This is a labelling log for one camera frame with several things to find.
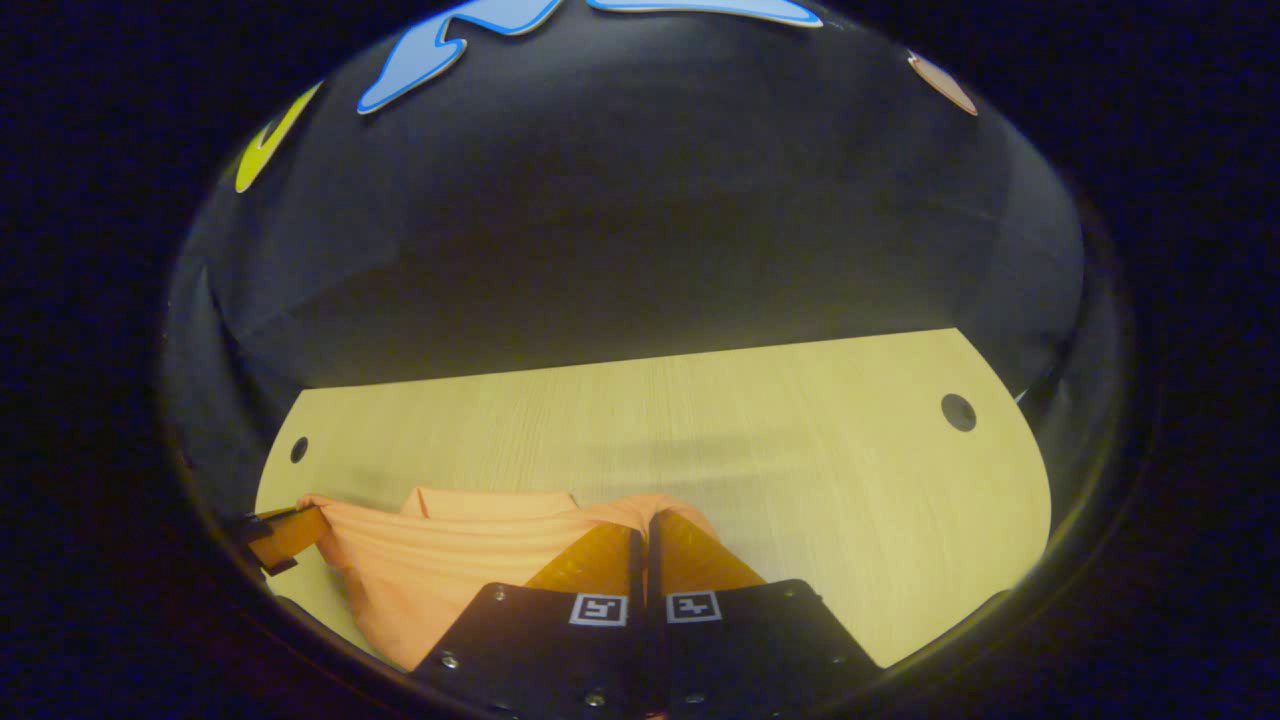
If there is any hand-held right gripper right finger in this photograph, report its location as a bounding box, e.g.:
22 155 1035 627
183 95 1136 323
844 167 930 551
648 509 886 720

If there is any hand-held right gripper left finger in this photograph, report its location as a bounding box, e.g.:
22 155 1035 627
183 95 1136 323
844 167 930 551
410 522 647 720

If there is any orange polo T-shirt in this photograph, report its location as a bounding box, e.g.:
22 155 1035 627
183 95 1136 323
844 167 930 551
298 486 723 673

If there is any black backdrop cloth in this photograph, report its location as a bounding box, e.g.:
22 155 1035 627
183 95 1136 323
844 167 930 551
165 0 1093 521

